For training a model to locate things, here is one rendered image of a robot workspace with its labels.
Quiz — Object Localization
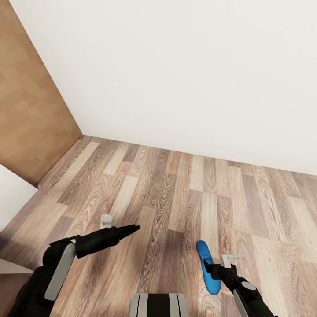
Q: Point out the robot trunk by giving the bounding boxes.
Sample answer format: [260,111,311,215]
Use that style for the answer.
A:
[128,294,189,317]

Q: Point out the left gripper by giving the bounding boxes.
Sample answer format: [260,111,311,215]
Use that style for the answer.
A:
[89,224,140,253]

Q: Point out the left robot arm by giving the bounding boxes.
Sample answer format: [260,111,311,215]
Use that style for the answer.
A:
[7,214,140,317]

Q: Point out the sandal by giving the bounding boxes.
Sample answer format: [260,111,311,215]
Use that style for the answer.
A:
[196,241,221,295]

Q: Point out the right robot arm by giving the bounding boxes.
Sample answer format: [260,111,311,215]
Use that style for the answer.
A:
[204,254,279,317]

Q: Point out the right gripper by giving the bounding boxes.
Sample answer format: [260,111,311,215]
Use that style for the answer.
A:
[204,260,238,287]

